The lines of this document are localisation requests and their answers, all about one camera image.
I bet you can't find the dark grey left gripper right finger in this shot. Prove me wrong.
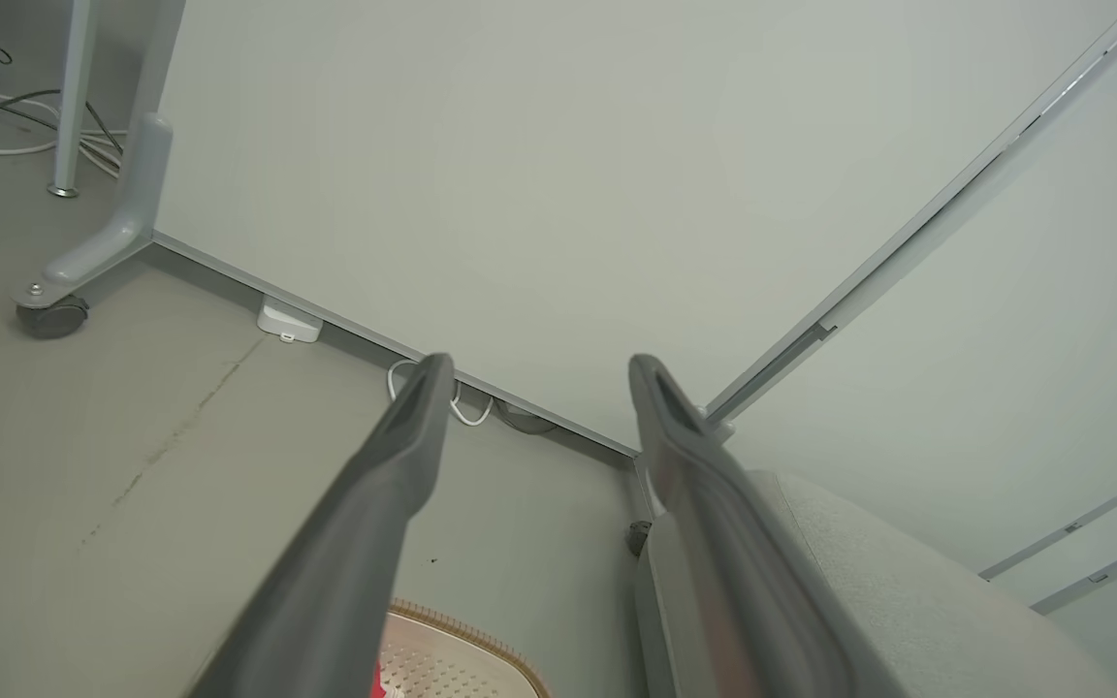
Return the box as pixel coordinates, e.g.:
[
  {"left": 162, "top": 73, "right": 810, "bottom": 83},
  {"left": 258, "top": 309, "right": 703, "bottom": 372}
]
[{"left": 627, "top": 354, "right": 909, "bottom": 698}]

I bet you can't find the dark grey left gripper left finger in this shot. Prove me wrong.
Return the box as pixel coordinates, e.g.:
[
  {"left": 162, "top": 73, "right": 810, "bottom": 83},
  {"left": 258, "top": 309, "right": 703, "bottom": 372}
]
[{"left": 185, "top": 353, "right": 457, "bottom": 698}]

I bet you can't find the grey fabric sofa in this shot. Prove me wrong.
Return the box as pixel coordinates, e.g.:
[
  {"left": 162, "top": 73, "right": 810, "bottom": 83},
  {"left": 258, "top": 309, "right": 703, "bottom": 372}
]
[{"left": 634, "top": 470, "right": 1117, "bottom": 698}]

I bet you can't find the cream perforated laundry basket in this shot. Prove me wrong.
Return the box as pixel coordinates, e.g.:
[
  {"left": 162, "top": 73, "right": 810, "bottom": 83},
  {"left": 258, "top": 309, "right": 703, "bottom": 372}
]
[{"left": 369, "top": 598, "right": 552, "bottom": 698}]

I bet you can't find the white adapter box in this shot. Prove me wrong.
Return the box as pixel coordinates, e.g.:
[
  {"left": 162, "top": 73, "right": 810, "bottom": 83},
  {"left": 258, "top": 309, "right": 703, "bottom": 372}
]
[{"left": 257, "top": 296, "right": 325, "bottom": 344}]

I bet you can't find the black caster wheel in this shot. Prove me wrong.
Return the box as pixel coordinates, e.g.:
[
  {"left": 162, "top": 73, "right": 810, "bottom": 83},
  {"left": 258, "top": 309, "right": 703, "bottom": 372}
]
[{"left": 16, "top": 294, "right": 90, "bottom": 340}]

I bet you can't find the grey metal table leg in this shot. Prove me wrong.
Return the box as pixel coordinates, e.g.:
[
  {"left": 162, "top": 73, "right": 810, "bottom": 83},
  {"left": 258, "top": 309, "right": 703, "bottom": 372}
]
[{"left": 48, "top": 0, "right": 99, "bottom": 199}]

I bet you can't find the white looped cable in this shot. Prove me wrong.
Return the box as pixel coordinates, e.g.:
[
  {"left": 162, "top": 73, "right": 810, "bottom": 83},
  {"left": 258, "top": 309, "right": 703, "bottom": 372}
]
[{"left": 386, "top": 359, "right": 494, "bottom": 428}]

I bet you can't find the white partition panel grey frame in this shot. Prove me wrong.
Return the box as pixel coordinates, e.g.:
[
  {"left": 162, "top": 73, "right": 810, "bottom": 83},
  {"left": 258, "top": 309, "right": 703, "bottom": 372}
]
[
  {"left": 704, "top": 0, "right": 1117, "bottom": 670},
  {"left": 14, "top": 0, "right": 1117, "bottom": 459}
]

